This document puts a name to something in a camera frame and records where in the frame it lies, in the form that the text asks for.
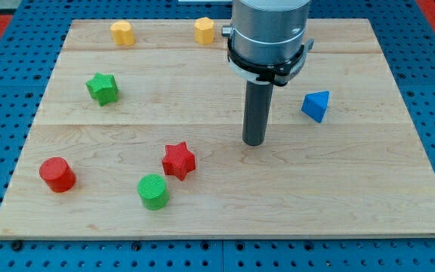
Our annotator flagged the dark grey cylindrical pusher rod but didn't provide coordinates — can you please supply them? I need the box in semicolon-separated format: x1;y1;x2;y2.
242;82;273;146

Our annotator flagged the red star block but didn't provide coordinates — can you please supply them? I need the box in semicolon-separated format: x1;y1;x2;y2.
162;141;196;181

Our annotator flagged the green cylinder block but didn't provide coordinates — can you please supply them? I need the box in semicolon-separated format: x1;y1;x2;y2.
137;174;169;210

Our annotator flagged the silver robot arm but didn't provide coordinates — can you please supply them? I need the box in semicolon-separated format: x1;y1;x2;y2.
221;0;313;146

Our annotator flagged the green star block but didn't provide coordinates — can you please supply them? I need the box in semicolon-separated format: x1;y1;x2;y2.
85;73;119;107

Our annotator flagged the blue triangle block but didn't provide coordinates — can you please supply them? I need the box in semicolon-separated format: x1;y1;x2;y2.
301;91;330;123

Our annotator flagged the yellow hexagon block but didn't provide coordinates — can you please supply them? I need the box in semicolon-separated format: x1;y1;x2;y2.
194;17;214;45

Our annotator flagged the light wooden board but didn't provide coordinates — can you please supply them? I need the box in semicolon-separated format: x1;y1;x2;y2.
0;19;435;240

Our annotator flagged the yellow heart block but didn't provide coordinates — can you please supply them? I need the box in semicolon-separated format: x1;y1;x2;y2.
110;20;135;46

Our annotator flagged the red cylinder block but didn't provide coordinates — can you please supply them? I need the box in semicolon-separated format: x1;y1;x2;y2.
39;157;76;193

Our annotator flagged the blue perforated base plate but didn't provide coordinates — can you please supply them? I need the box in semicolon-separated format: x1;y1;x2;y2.
0;0;435;271

